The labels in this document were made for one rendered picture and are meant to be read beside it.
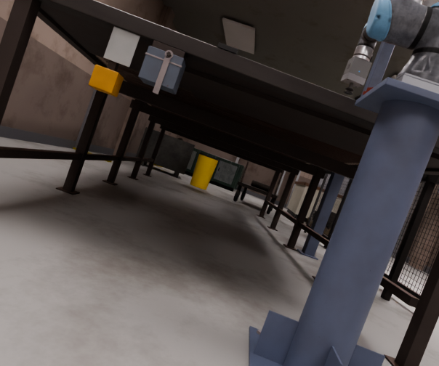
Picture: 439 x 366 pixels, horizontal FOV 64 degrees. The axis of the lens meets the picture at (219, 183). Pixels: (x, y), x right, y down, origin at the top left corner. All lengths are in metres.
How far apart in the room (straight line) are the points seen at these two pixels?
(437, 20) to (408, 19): 0.08
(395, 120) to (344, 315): 0.55
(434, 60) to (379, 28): 0.17
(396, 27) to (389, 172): 0.41
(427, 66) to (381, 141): 0.23
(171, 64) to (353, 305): 0.98
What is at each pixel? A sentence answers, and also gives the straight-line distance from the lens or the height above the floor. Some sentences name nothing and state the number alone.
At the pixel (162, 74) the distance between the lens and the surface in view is 1.34.
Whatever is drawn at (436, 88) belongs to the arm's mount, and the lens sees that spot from 1.13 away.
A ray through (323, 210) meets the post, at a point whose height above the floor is 0.45.
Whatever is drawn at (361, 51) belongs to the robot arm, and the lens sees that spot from 1.76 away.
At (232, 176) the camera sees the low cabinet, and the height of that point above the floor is 0.39.
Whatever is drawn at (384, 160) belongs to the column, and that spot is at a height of 0.68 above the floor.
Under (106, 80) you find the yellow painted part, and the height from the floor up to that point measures 0.66.
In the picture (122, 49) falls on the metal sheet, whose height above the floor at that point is 0.79.
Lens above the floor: 0.51
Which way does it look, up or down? 3 degrees down
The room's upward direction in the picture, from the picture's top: 20 degrees clockwise
